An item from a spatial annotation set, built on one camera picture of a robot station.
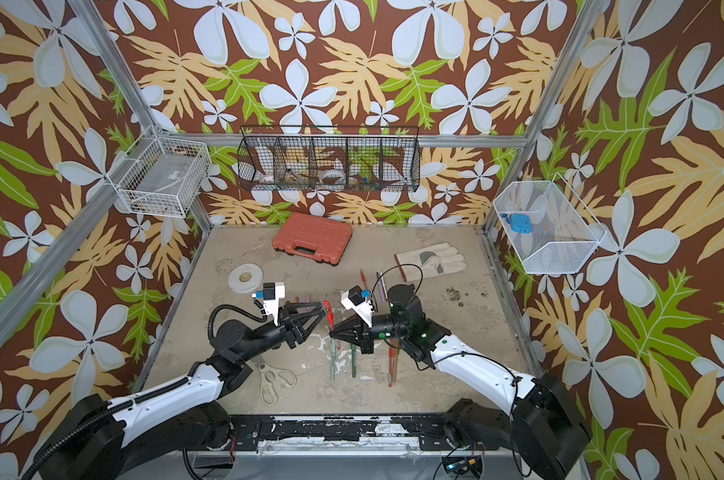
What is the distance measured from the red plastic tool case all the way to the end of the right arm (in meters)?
0.41

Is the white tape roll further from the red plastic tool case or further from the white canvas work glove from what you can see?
the white canvas work glove

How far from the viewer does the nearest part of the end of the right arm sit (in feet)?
2.13

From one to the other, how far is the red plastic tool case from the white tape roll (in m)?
0.12

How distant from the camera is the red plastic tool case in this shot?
1092 millimetres

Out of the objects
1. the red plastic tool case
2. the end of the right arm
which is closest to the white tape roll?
the red plastic tool case

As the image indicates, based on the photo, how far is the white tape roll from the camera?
1038mm

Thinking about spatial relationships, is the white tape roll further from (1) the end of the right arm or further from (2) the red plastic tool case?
(1) the end of the right arm

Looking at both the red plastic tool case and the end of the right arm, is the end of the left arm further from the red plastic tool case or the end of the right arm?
the red plastic tool case

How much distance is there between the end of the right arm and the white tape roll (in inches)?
18.6

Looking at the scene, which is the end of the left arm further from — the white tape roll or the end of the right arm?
the white tape roll

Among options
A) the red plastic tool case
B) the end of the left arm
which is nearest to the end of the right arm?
the end of the left arm

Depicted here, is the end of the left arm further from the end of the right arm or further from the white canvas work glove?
the white canvas work glove

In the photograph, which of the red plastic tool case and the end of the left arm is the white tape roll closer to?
the red plastic tool case
